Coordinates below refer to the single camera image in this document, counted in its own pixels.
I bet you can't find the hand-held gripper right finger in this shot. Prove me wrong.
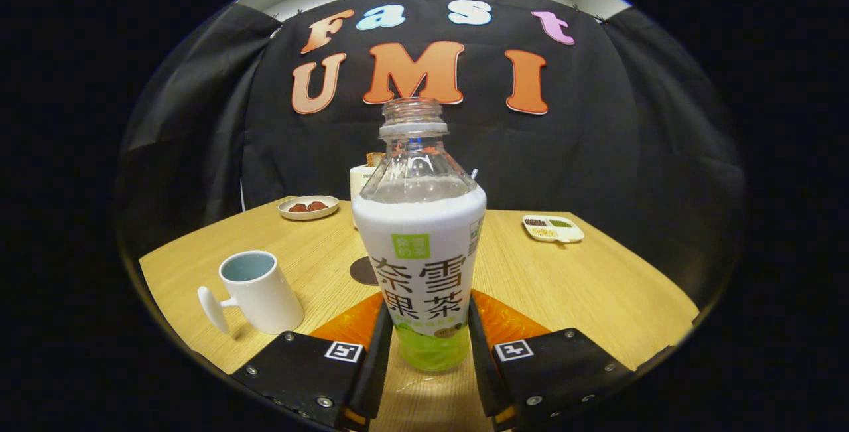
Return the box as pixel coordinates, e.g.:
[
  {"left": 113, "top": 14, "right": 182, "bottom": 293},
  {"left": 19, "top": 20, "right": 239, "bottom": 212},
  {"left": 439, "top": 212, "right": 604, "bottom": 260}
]
[{"left": 468, "top": 289, "right": 637, "bottom": 431}]

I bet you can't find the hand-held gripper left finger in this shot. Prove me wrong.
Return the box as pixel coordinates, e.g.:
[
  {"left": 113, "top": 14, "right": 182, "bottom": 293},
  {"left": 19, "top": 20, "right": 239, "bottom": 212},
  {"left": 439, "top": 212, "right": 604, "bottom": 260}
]
[{"left": 231, "top": 291, "right": 393, "bottom": 431}]

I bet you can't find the white cup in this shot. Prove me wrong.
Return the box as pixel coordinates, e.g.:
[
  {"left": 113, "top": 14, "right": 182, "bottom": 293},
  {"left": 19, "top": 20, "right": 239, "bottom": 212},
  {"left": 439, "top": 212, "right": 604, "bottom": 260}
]
[{"left": 198, "top": 250, "right": 305, "bottom": 335}]

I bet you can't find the dark brown round coaster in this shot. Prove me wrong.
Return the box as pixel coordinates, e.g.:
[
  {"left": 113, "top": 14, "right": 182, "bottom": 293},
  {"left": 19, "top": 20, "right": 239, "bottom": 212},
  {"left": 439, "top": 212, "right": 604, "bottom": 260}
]
[{"left": 350, "top": 256, "right": 380, "bottom": 287}]

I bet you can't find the clear juice bottle white label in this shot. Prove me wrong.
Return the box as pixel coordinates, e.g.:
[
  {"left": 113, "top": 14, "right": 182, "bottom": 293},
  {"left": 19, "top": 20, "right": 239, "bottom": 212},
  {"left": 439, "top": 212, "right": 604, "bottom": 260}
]
[{"left": 352, "top": 97, "right": 487, "bottom": 373}]

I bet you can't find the wooden table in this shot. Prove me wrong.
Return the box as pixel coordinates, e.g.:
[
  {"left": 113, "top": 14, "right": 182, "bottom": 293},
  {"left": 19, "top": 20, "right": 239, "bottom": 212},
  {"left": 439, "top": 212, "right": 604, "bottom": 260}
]
[{"left": 139, "top": 196, "right": 700, "bottom": 432}]

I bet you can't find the white sectioned snack tray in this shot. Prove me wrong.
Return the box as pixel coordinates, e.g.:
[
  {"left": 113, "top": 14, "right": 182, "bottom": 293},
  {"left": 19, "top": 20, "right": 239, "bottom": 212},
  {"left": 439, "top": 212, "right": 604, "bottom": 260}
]
[{"left": 522, "top": 214, "right": 585, "bottom": 244}]

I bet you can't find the small white plate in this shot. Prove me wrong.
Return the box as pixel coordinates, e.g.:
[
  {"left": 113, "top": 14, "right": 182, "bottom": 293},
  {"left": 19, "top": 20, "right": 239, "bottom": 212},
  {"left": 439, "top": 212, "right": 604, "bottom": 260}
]
[{"left": 277, "top": 195, "right": 340, "bottom": 221}]

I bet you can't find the white toaster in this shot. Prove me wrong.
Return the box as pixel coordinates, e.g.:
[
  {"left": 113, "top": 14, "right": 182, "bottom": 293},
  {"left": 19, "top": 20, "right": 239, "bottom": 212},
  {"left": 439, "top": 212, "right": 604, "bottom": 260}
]
[{"left": 350, "top": 165, "right": 382, "bottom": 230}]

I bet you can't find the black backdrop cloth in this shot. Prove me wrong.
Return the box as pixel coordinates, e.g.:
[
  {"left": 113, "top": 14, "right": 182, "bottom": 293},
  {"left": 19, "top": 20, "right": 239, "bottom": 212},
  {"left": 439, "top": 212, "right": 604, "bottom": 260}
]
[{"left": 116, "top": 0, "right": 744, "bottom": 300}]

